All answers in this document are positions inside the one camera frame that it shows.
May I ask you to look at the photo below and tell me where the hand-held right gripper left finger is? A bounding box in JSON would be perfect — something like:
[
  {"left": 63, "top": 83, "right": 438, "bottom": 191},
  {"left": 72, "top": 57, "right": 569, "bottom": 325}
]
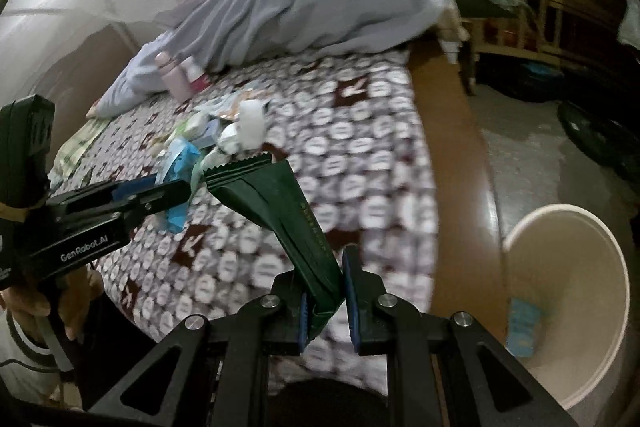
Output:
[{"left": 82, "top": 269, "right": 313, "bottom": 427}]

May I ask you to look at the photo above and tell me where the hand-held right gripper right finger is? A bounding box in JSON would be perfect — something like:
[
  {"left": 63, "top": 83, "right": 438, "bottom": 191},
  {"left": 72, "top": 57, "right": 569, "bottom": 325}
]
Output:
[{"left": 341, "top": 244, "right": 581, "bottom": 427}]

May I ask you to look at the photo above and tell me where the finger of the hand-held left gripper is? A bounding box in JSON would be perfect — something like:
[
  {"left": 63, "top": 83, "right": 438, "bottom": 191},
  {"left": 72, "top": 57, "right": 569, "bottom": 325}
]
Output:
[
  {"left": 50, "top": 174, "right": 161, "bottom": 214},
  {"left": 117, "top": 180, "right": 194, "bottom": 228}
]

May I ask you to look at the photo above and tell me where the blue plastic packet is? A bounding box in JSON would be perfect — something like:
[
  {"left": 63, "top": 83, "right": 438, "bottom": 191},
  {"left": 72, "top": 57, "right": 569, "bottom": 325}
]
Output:
[{"left": 155, "top": 140, "right": 203, "bottom": 233}]

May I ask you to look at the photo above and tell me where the dark green wrapper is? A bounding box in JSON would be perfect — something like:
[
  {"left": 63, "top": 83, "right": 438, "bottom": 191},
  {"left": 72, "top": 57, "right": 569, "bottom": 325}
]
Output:
[{"left": 204, "top": 154, "right": 347, "bottom": 343}]

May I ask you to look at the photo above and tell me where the white round bin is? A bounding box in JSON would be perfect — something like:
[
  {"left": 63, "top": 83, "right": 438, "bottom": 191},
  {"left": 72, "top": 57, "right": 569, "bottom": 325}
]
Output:
[{"left": 501, "top": 204, "right": 631, "bottom": 410}]

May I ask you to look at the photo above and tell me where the person's left hand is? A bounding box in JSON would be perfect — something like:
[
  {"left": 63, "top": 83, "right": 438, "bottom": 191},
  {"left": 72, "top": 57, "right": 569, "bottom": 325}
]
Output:
[{"left": 0, "top": 266, "right": 104, "bottom": 339}]

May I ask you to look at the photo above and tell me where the green patterned cloth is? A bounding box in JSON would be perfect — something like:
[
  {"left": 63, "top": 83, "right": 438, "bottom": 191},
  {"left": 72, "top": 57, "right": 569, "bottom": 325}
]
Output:
[{"left": 52, "top": 117, "right": 113, "bottom": 180}]

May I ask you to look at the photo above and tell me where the small white bottle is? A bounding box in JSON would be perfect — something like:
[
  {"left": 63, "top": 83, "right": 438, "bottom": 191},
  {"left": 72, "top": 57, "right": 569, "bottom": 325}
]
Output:
[{"left": 237, "top": 100, "right": 266, "bottom": 151}]

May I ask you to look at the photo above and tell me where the white bottle with pink base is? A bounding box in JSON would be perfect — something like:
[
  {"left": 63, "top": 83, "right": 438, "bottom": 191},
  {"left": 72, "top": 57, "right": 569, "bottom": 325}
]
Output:
[{"left": 180, "top": 56, "right": 211, "bottom": 93}]

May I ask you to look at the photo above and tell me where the brown white printed blanket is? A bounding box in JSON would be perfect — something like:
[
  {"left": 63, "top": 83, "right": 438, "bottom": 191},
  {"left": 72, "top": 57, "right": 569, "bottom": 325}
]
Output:
[{"left": 47, "top": 47, "right": 441, "bottom": 413}]

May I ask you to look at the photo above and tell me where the light blue packet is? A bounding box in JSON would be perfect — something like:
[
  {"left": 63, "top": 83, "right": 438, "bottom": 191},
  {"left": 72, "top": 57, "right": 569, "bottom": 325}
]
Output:
[{"left": 507, "top": 299, "right": 544, "bottom": 356}]

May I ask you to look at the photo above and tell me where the black blue bag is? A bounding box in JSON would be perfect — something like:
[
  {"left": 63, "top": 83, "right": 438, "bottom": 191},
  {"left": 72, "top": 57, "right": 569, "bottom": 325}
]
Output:
[{"left": 480, "top": 57, "right": 566, "bottom": 100}]

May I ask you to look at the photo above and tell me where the black floor fan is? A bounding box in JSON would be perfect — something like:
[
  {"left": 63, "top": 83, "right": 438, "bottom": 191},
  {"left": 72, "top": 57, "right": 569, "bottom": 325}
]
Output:
[{"left": 557, "top": 100, "right": 640, "bottom": 188}]

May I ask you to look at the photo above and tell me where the white cloth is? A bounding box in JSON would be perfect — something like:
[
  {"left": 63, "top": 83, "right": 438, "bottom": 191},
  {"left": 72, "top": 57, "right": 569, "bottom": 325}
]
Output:
[{"left": 619, "top": 0, "right": 640, "bottom": 49}]

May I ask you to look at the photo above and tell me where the wooden bed frame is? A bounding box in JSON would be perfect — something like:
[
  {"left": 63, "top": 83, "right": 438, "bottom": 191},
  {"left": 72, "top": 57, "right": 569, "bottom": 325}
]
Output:
[{"left": 407, "top": 40, "right": 506, "bottom": 318}]

